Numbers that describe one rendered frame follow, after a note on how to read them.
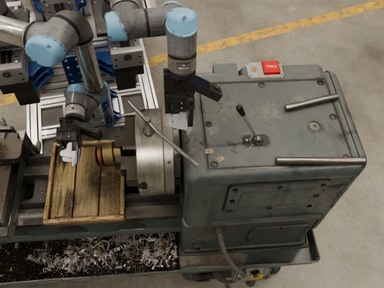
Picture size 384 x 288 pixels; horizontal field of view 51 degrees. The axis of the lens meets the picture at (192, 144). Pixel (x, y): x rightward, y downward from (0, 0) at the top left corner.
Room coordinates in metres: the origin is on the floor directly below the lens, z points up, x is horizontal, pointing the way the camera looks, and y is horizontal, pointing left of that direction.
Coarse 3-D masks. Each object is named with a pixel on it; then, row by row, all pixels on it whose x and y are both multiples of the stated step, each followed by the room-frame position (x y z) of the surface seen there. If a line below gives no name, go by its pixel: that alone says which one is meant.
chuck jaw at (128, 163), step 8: (120, 160) 0.70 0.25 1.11; (128, 160) 0.71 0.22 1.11; (120, 168) 0.69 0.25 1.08; (128, 168) 0.67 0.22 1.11; (136, 168) 0.67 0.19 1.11; (128, 176) 0.64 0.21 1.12; (136, 176) 0.64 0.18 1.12; (128, 184) 0.62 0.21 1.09; (136, 184) 0.62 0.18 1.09; (144, 184) 0.61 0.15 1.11
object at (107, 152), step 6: (108, 144) 0.76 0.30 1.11; (114, 144) 0.79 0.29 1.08; (96, 150) 0.74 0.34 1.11; (102, 150) 0.73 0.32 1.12; (108, 150) 0.73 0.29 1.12; (114, 150) 0.74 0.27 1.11; (120, 150) 0.74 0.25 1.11; (96, 156) 0.72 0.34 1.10; (102, 156) 0.72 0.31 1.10; (108, 156) 0.72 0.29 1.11; (114, 156) 0.72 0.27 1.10; (120, 156) 0.73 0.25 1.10; (102, 162) 0.70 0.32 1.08; (108, 162) 0.70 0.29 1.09; (114, 162) 0.70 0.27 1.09
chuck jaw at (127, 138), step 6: (126, 120) 0.82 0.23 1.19; (132, 120) 0.82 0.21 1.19; (126, 126) 0.80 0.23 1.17; (132, 126) 0.81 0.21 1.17; (120, 132) 0.79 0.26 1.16; (126, 132) 0.79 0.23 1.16; (132, 132) 0.79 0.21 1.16; (114, 138) 0.77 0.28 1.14; (120, 138) 0.77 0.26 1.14; (126, 138) 0.78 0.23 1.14; (132, 138) 0.78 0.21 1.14; (120, 144) 0.76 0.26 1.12; (126, 144) 0.76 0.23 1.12; (132, 144) 0.76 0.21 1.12
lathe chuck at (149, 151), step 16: (144, 112) 0.84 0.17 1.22; (160, 112) 0.84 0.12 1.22; (144, 128) 0.76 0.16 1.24; (160, 128) 0.76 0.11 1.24; (144, 144) 0.70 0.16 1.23; (160, 144) 0.71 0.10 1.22; (144, 160) 0.66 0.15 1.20; (160, 160) 0.66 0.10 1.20; (144, 176) 0.62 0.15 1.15; (160, 176) 0.63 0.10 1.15; (144, 192) 0.61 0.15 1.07; (160, 192) 0.61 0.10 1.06
